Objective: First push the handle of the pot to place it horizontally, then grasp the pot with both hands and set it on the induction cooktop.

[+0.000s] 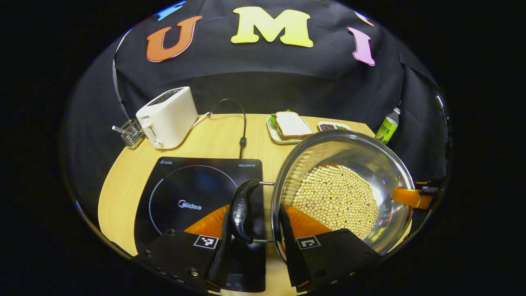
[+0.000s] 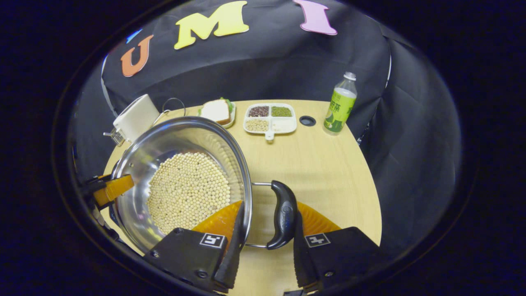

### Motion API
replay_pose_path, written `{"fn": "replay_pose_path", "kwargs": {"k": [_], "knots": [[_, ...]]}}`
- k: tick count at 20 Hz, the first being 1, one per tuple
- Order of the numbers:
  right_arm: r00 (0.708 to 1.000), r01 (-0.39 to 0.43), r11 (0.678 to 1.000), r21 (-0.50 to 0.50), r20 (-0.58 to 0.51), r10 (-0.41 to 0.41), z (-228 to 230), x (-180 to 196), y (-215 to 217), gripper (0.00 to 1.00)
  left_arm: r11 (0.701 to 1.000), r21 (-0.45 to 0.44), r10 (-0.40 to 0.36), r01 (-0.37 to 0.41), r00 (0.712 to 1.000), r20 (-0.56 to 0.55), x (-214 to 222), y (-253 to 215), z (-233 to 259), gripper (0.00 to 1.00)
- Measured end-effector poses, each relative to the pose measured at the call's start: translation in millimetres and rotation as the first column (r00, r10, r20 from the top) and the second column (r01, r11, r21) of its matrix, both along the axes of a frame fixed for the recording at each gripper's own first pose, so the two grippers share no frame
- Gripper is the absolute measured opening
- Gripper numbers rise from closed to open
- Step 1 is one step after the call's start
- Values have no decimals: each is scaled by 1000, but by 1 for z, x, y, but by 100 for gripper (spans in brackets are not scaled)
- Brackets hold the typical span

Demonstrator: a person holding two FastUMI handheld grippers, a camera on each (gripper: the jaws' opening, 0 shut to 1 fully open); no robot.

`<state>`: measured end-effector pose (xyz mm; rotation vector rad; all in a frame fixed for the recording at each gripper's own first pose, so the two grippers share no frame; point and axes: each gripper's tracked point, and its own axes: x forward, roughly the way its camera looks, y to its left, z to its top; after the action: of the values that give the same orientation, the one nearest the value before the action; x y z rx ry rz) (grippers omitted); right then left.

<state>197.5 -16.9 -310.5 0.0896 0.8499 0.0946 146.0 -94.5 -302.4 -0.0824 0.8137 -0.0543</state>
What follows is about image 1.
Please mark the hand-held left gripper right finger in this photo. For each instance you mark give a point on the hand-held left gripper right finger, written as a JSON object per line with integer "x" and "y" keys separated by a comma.
{"x": 291, "y": 255}

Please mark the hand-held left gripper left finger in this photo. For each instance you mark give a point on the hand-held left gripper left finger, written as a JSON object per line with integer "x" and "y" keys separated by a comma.
{"x": 218, "y": 263}

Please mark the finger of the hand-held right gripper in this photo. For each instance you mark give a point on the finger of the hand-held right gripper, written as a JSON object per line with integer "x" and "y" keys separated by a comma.
{"x": 411, "y": 197}
{"x": 423, "y": 182}

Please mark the stainless steel pot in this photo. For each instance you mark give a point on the stainless steel pot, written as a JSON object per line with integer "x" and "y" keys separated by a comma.
{"x": 370, "y": 156}

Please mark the pile of soybeans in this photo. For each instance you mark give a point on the pile of soybeans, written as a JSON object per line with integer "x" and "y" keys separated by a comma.
{"x": 337, "y": 197}

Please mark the black induction cooktop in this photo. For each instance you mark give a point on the black induction cooktop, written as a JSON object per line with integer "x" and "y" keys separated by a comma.
{"x": 185, "y": 185}

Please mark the green label drink bottle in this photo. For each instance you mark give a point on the green label drink bottle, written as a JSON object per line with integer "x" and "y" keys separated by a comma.
{"x": 386, "y": 129}

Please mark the white divided tray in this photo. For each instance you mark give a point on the white divided tray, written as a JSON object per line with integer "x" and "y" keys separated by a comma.
{"x": 347, "y": 124}

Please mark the pile of dark beans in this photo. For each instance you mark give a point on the pile of dark beans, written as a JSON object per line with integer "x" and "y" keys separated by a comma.
{"x": 327, "y": 127}

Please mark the sandwich with lettuce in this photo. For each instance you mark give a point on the sandwich with lettuce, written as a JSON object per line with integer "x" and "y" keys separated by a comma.
{"x": 291, "y": 125}

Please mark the white toaster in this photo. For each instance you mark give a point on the white toaster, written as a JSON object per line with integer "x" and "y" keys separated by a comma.
{"x": 172, "y": 115}

